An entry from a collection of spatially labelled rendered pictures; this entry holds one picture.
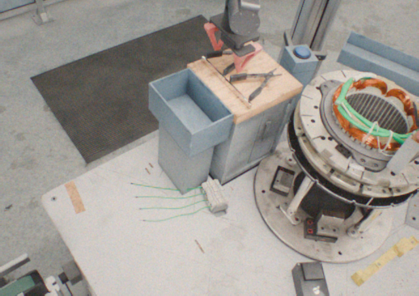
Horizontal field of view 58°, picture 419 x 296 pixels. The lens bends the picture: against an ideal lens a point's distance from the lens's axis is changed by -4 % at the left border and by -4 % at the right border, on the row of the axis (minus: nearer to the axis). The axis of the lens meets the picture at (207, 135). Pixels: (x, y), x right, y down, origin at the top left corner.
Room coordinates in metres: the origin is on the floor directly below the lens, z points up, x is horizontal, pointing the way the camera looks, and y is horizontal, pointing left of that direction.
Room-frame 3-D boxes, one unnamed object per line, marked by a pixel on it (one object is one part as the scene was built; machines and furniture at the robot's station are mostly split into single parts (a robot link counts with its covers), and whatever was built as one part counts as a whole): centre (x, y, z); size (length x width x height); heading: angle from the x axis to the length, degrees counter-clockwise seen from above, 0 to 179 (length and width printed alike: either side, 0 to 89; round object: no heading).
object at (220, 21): (0.72, -0.02, 1.20); 0.10 x 0.07 x 0.07; 44
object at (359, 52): (0.89, -0.44, 0.92); 0.25 x 0.11 x 0.28; 70
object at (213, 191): (0.53, -0.04, 0.80); 0.10 x 0.05 x 0.04; 30
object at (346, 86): (0.63, -0.27, 1.15); 0.15 x 0.04 x 0.02; 138
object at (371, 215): (0.50, -0.42, 0.91); 0.02 x 0.02 x 0.21
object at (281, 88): (0.70, -0.06, 1.05); 0.20 x 0.19 x 0.02; 134
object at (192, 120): (0.59, 0.05, 0.92); 0.17 x 0.11 x 0.28; 44
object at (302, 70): (0.87, -0.21, 0.91); 0.07 x 0.07 x 0.25; 26
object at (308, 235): (0.48, -0.32, 0.81); 0.08 x 0.05 x 0.02; 90
